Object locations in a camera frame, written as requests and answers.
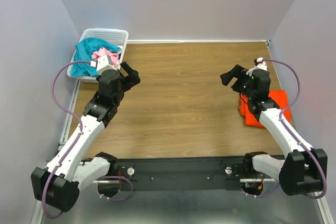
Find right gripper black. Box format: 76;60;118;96
220;64;255;100

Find orange t shirt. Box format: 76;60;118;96
238;90;289;128

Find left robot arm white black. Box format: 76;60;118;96
31;61;141;219

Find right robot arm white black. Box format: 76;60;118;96
220;62;328;199

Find pink t shirt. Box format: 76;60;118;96
91;47;119;66

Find white plastic basket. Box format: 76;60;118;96
67;28;129;83

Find teal t shirt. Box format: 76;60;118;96
70;37;121;77

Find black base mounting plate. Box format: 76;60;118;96
94;155;266;193

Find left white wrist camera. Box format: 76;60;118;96
89;56;118;74

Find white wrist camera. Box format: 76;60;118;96
89;56;118;74
246;57;267;76

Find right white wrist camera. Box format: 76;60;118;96
246;57;267;76

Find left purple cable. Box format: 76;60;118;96
41;60;134;219

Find purple cable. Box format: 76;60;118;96
245;59;328;199
41;60;134;219

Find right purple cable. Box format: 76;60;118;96
245;59;328;199

